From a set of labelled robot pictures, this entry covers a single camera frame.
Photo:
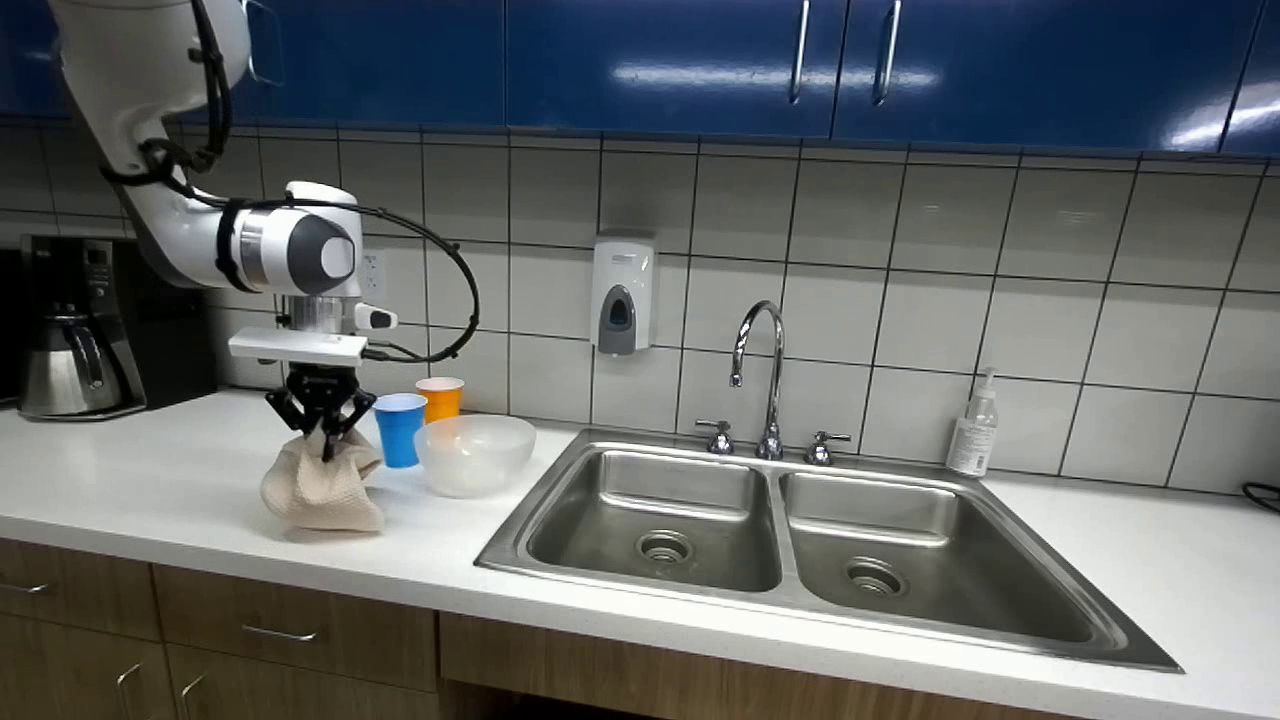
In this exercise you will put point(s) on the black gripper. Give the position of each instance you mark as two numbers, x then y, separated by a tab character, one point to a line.
326	386

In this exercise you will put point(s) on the white cloth towel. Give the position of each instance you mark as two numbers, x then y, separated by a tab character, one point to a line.
323	494

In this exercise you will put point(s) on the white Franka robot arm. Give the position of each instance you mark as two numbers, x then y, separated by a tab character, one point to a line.
146	52

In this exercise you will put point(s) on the clear plastic bowl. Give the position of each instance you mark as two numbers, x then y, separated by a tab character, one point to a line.
478	457

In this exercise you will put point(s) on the blue plastic cup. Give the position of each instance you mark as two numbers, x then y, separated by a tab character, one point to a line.
401	434

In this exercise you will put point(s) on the orange plastic cup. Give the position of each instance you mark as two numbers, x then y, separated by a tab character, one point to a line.
442	398

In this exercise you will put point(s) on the black drip coffee maker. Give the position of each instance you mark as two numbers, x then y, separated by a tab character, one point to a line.
165	334

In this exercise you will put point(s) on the wooden drawer front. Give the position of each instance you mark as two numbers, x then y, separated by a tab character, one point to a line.
345	627
81	595

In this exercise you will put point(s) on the stainless steel coffee carafe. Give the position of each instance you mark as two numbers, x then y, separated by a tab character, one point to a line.
64	374

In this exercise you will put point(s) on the wooden lower cabinet door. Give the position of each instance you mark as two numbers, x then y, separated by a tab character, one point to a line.
64	674
306	692

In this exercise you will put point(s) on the chrome faucet knob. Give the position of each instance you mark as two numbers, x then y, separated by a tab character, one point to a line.
821	449
717	438

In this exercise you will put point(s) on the wooden sink front panel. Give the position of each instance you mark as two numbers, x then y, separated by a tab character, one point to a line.
641	674

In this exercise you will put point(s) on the chrome gooseneck faucet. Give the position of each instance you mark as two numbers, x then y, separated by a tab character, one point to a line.
775	402

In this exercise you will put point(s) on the stainless steel double sink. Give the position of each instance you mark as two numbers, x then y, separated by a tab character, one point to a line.
813	541

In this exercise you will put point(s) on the clear soap pump bottle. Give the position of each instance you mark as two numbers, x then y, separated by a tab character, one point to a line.
971	434

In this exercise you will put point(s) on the white wall soap dispenser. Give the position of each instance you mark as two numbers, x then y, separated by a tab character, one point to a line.
622	294

